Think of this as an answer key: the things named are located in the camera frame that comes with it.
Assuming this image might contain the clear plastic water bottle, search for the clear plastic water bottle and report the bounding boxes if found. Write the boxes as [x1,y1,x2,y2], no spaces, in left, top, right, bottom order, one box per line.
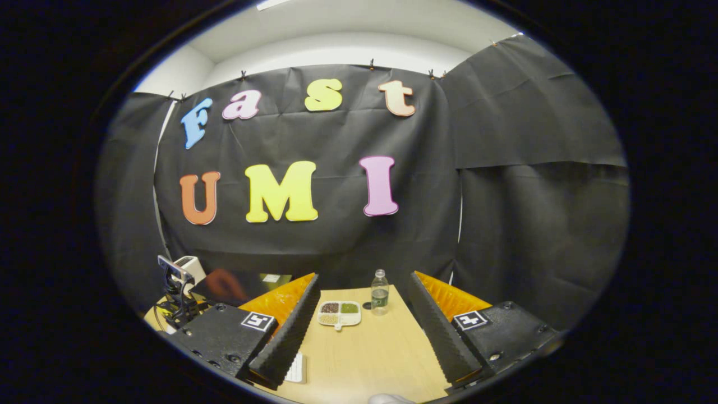
[371,269,390,316]

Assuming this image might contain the white food tray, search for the white food tray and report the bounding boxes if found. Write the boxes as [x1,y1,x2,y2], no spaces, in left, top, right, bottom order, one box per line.
[283,351,307,385]

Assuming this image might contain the white compartment seasoning dish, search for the white compartment seasoning dish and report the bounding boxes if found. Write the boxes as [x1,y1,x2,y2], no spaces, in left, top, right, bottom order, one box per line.
[317,300,362,332]

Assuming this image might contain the black backdrop cloth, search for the black backdrop cloth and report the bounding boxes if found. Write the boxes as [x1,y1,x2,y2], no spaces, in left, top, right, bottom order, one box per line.
[95,34,630,332]

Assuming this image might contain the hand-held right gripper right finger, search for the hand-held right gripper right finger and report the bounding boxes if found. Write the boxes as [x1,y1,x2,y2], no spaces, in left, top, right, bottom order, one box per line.
[405,271,563,393]

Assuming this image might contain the white toaster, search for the white toaster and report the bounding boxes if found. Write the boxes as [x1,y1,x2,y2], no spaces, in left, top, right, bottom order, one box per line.
[175,256,207,284]

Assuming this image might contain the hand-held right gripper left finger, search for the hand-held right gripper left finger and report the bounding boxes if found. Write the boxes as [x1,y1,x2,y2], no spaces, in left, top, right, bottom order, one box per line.
[167,273,321,391]

